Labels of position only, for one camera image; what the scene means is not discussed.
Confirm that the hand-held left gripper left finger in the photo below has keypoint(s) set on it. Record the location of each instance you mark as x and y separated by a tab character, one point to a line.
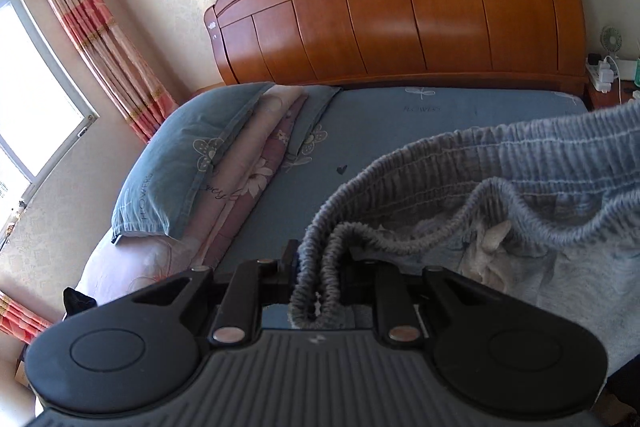
277	274

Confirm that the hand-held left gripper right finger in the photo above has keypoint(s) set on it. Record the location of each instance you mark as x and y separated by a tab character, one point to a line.
367	282

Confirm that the grey sweat pants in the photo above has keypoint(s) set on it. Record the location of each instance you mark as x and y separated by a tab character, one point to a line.
475	167

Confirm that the folded pink floral quilt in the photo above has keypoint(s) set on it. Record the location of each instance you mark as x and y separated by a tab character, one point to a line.
240	177

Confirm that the blue floral pillow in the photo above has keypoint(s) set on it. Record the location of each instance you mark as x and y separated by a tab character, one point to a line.
190	157

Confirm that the bed with blue floral sheet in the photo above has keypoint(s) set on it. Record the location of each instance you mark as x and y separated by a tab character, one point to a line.
400	132

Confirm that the flat blue pillow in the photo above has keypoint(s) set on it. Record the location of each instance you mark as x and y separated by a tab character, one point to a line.
315	117

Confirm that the black garment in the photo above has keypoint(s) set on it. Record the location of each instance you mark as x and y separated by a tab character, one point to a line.
77	302

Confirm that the pink striped curtain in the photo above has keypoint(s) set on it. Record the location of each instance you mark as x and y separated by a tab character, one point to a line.
95	32
15	314

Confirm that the wooden headboard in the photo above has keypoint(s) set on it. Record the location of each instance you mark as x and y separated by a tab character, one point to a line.
400	17

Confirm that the wooden nightstand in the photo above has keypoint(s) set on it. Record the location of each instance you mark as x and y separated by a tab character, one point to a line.
600	101

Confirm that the white power strip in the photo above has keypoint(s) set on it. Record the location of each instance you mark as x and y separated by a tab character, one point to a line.
597	81

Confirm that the window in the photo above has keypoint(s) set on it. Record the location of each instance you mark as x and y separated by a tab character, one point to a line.
30	82

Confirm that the white plug charger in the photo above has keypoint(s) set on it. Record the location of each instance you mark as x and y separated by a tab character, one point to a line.
608	68

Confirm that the small white desk fan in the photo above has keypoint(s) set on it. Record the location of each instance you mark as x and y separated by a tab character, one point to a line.
610	39

